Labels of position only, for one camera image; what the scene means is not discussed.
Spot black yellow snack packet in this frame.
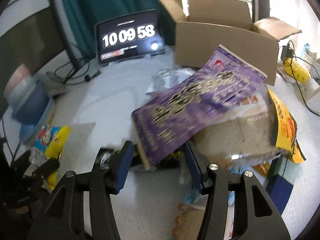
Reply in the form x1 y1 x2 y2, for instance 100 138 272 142
100 147 187 172

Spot blue box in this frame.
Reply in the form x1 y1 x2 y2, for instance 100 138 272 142
265 172 294 215

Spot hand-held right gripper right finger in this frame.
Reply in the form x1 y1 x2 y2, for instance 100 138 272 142
183 142 291 240

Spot black cables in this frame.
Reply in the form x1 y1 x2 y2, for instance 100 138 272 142
54 55 102 84

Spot clear silver snack packet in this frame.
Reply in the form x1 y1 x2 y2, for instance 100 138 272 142
146 69 198 95

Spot purple snack packet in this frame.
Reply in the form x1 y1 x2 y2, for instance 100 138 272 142
132 44 267 169

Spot brown cardboard box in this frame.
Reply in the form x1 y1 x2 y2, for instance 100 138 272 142
151 0 303 87

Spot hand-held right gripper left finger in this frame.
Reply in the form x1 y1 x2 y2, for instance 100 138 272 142
27 141 135 240

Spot black charger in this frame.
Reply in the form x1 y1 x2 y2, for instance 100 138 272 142
281 45 295 60

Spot dark window pillar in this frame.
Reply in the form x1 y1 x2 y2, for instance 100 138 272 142
251 0 270 23

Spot black charger cable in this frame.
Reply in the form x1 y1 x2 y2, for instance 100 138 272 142
287 40 320 117

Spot orange snack packet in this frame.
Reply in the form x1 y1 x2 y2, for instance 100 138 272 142
252 162 272 178

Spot blue plastic bowl stack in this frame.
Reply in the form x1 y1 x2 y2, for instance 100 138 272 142
5 65 55 143

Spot white device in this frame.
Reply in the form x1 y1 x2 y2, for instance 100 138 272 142
306 77 320 110

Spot black monitor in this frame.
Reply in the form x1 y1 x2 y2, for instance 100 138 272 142
0 5 67 110

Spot black monitor stand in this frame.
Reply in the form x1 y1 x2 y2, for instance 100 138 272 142
47 0 100 84

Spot blue yellow cartoon snack packet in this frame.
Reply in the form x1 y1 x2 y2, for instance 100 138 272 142
29 125 72 190

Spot clear packet of beige snack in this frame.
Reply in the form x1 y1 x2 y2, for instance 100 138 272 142
192 100 283 160

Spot black tablet clock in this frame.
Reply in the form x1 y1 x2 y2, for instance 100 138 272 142
95 9 166 65

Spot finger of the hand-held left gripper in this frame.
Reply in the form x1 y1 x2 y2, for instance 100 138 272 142
32 158 60 180

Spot teal curtain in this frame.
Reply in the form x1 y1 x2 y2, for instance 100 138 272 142
56 0 180 58

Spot yellow plastic bag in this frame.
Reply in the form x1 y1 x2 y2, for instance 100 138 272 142
282 57 310 83

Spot packet of round brown cookies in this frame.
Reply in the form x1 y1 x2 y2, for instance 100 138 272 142
172 187 235 237

